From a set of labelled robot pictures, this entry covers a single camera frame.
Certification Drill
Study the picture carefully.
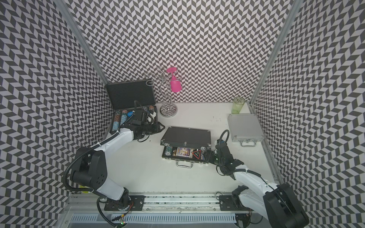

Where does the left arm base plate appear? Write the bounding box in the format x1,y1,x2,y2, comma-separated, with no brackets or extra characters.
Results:
104,195,145,211

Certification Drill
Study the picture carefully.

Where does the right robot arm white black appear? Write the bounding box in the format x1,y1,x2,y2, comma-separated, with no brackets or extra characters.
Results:
215,130,309,228

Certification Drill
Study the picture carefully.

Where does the green translucent cup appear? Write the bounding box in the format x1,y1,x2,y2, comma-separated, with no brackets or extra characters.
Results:
231,97,245,114

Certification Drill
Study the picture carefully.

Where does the small silver aluminium poker case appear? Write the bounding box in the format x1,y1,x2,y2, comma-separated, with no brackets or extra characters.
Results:
228,114,264,147

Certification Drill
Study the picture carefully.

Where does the black poker case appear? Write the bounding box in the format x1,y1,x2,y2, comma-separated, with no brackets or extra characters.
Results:
160,126,212,169
105,79,158,140

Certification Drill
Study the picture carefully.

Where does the aluminium mounting rail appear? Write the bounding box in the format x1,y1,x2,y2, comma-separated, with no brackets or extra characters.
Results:
61,193,300,214

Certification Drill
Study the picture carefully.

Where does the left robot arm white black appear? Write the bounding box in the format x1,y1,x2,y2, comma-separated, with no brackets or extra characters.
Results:
62,101,164,210

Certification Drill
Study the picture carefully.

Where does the pink wine glass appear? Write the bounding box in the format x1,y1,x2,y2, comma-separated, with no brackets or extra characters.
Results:
166,67,182,93

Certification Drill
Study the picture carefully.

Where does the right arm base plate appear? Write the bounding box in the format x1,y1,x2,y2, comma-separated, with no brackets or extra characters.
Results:
219,195,250,211

